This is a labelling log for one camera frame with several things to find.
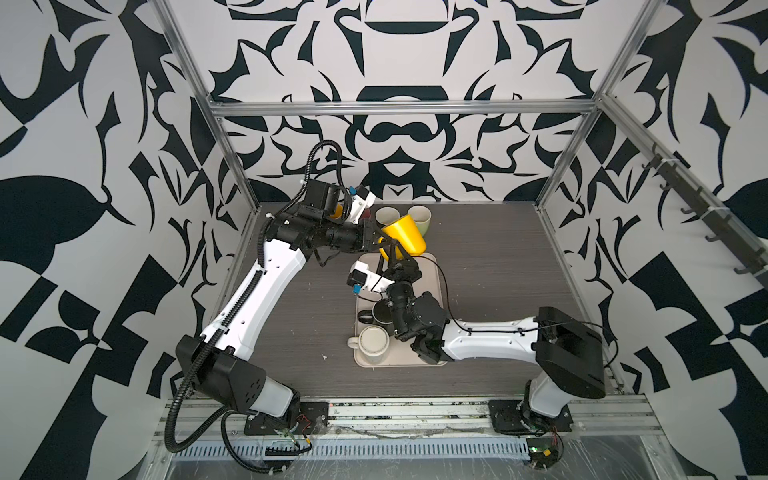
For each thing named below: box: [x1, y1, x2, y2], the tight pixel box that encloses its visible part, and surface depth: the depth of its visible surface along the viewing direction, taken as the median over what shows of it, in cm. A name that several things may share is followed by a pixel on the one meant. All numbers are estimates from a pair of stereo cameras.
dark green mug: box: [374, 206, 402, 226], surface depth 106 cm
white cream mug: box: [347, 325, 390, 364], surface depth 81 cm
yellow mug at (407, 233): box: [378, 214, 427, 261], surface depth 70 cm
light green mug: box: [407, 204, 432, 238], surface depth 107 cm
